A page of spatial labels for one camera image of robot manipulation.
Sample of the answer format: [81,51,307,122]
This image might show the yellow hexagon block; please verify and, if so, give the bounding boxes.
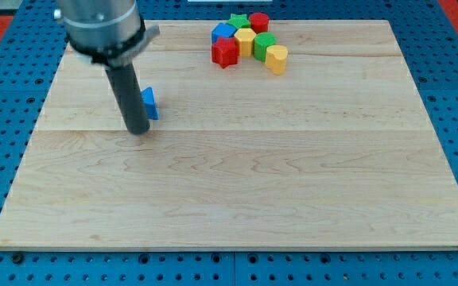
[234,28,257,57]

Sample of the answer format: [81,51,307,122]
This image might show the wooden board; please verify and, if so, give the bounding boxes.
[0,20,458,252]

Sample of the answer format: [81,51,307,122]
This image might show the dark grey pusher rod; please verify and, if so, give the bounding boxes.
[105,64,150,135]

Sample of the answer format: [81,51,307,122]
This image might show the blue triangle block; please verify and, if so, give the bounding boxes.
[141,87,159,120]

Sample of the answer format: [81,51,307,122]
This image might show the blue cube block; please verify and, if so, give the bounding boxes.
[211,23,236,44]

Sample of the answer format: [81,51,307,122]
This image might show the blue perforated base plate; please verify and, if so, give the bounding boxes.
[0,1,458,285]

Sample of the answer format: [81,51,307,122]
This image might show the red cylinder block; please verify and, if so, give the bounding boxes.
[248,12,270,33]

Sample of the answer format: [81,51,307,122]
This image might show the red star block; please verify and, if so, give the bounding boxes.
[212,37,239,68]

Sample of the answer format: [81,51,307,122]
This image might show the green cylinder block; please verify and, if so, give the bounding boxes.
[254,32,277,62]

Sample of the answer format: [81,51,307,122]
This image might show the yellow heart block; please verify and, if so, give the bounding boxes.
[265,44,289,75]

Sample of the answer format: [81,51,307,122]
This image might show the green star block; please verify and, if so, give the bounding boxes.
[227,14,251,29]

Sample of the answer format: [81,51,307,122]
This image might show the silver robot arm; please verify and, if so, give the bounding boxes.
[54,0,160,68]

